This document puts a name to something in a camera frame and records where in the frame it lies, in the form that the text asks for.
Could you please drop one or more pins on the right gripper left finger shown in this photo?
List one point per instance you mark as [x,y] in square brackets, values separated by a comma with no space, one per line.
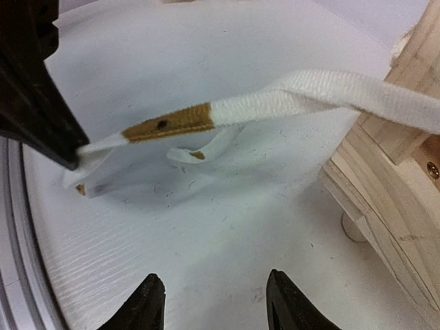
[144,309]

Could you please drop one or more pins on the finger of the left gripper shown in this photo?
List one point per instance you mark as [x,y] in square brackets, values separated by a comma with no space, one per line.
[33,111]

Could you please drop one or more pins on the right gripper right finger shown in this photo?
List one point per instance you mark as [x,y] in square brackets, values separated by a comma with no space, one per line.
[288,308]

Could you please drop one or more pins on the wooden pet bed frame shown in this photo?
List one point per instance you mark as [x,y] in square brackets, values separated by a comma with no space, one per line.
[386,178]

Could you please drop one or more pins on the bear print cushion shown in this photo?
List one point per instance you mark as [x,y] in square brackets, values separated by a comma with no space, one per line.
[301,92]

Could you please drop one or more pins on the aluminium front rail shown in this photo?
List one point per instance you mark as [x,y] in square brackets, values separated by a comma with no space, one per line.
[27,297]

